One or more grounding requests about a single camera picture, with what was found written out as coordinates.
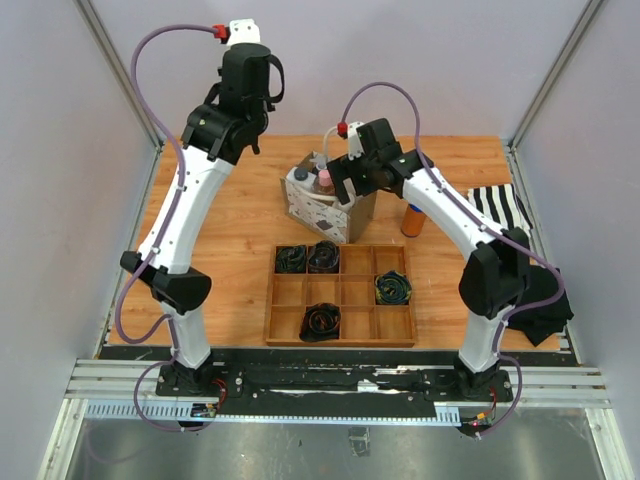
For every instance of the blue pump bottle orange base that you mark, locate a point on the blue pump bottle orange base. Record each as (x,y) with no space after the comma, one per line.
(413,221)

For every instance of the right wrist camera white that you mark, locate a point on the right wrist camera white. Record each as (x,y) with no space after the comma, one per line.
(354,146)

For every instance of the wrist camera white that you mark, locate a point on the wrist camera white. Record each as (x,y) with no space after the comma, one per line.
(354,146)
(243,31)

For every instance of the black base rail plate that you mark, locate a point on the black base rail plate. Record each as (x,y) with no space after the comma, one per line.
(333,382)

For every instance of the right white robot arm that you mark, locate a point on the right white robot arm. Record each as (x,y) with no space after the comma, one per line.
(496,271)

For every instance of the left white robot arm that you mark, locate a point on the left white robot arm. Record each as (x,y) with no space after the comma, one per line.
(232,117)

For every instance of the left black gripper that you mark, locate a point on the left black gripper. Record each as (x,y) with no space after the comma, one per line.
(271,107)

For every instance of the rolled blue yellow belt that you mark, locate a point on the rolled blue yellow belt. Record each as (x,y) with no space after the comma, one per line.
(392,288)

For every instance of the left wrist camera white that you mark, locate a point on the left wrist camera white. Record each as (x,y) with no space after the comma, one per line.
(243,31)

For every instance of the rolled black orange belt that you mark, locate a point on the rolled black orange belt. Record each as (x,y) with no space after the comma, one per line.
(320,322)

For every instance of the rolled dark belt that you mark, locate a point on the rolled dark belt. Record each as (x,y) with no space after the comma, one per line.
(323,258)
(291,259)

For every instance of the clear bottle pink cap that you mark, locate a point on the clear bottle pink cap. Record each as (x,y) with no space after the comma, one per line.
(323,184)

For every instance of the wooden compartment tray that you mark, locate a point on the wooden compartment tray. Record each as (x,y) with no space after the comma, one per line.
(364,323)

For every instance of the rolled dark belt top left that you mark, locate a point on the rolled dark belt top left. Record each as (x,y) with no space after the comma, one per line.
(291,259)

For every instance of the black white striped cloth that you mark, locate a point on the black white striped cloth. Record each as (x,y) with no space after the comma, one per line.
(502,205)

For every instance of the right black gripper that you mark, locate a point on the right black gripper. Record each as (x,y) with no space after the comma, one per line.
(341,169)

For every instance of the white bottle black cap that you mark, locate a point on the white bottle black cap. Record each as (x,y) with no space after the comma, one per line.
(302,177)

